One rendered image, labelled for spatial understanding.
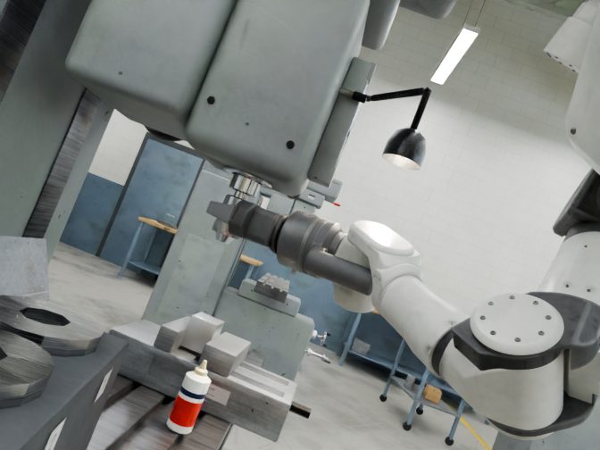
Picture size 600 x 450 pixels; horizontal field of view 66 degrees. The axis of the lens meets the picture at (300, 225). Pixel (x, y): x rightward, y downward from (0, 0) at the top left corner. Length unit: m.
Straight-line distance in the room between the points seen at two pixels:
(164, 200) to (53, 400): 7.35
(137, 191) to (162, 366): 6.98
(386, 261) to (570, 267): 0.20
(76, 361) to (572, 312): 0.42
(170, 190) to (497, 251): 5.20
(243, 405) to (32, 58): 0.66
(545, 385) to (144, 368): 0.65
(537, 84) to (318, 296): 4.81
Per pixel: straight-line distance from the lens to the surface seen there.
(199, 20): 0.73
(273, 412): 0.86
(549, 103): 8.48
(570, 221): 0.66
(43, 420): 0.30
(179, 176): 7.63
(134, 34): 0.75
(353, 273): 0.61
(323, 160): 0.74
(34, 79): 0.88
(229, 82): 0.70
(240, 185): 0.74
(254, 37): 0.72
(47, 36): 0.88
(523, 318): 0.47
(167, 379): 0.89
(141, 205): 7.75
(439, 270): 7.49
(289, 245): 0.66
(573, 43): 0.69
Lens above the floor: 1.22
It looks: 3 degrees up
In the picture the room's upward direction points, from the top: 21 degrees clockwise
